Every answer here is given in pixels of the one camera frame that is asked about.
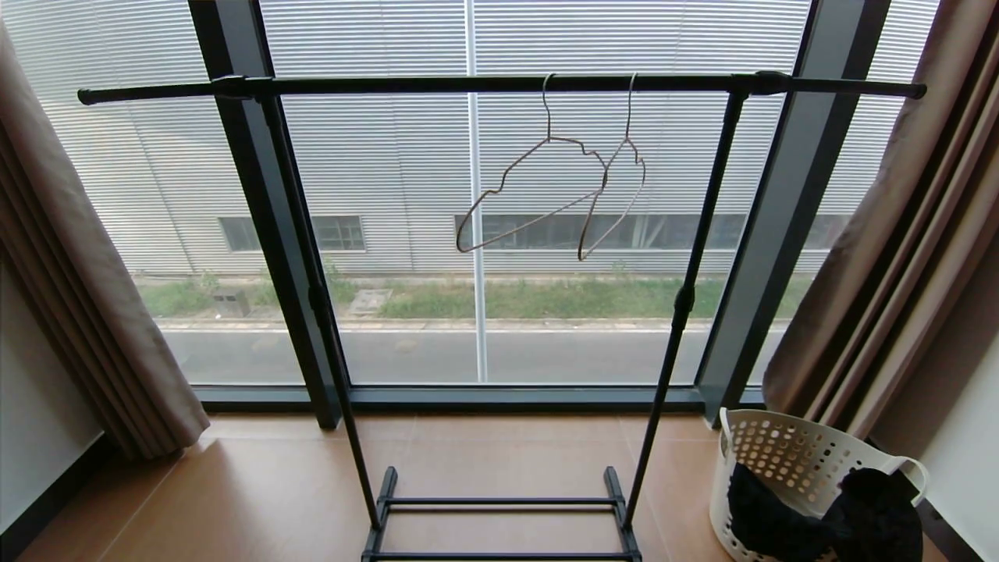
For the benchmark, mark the pink clothes hanger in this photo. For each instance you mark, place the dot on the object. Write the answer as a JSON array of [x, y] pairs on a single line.
[[627, 139], [549, 139]]

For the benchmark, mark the brown curtain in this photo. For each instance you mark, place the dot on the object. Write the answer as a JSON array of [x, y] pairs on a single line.
[[86, 297], [897, 250]]

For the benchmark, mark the black clothes rack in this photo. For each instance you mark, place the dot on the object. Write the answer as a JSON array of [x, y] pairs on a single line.
[[390, 84]]

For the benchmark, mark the window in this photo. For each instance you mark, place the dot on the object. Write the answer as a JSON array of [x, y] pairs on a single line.
[[546, 172]]

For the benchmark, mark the white laundry basket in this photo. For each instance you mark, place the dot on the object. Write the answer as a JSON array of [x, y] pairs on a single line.
[[780, 453]]

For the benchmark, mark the heap of clothes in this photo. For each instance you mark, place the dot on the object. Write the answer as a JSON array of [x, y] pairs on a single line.
[[874, 515]]

